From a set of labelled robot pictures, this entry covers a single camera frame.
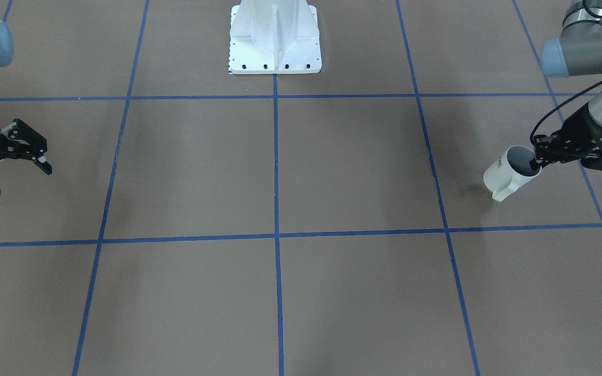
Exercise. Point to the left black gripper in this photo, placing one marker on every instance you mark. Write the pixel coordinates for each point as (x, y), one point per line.
(579, 137)

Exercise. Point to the white ceramic mug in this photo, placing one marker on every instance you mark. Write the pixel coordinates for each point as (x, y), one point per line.
(512, 169)

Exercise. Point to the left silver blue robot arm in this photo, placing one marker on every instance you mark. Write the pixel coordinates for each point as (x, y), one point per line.
(576, 52)

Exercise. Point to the white central pedestal column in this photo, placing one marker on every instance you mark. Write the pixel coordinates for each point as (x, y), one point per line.
(273, 38)

